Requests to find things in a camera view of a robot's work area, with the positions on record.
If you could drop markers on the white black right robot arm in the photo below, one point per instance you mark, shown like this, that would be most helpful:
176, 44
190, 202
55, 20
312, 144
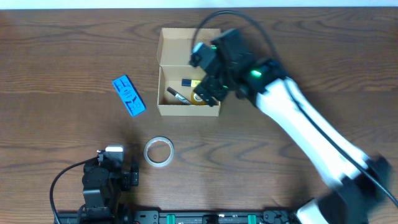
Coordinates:
357, 183

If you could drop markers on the brown cardboard box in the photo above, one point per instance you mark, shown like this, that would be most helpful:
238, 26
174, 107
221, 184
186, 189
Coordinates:
173, 56

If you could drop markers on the white black-capped marker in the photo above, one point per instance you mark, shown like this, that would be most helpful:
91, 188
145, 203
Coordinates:
179, 96

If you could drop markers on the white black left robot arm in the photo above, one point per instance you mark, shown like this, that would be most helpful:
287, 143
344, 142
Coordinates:
103, 182

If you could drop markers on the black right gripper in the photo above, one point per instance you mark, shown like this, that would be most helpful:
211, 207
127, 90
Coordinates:
208, 83

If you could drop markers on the large clear tape roll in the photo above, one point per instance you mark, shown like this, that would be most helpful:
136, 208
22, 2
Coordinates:
159, 151

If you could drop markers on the yellow highlighter blue cap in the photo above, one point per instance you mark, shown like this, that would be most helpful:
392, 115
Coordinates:
190, 83

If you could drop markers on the blue whiteboard duster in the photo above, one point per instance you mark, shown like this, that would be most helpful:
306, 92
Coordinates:
129, 95

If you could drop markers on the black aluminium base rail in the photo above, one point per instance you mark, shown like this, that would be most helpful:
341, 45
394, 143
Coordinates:
155, 217

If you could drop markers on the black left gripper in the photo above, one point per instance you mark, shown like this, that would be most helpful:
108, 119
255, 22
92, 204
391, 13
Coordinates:
131, 178

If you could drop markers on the small yellow tape roll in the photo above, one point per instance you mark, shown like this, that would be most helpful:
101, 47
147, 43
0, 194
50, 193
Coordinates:
196, 100

